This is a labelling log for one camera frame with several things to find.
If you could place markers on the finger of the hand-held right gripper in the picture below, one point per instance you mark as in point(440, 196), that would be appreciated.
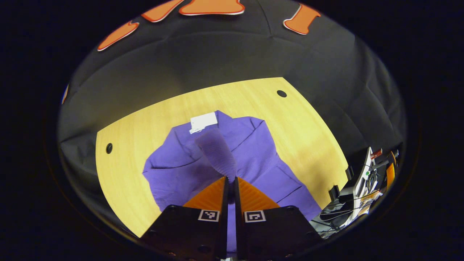
point(390, 175)

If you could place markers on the purple shirt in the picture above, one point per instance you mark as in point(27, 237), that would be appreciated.
point(253, 145)

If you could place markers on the black table grommet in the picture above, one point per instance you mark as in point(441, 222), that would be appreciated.
point(109, 148)
point(281, 93)

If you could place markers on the black table clamp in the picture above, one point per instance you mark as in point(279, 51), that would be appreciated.
point(349, 173)
point(334, 193)

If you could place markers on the black backdrop cloth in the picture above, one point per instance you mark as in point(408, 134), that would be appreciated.
point(217, 54)

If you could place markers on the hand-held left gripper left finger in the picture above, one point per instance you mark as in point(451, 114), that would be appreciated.
point(223, 203)

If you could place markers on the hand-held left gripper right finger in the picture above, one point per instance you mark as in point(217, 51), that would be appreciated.
point(237, 203)

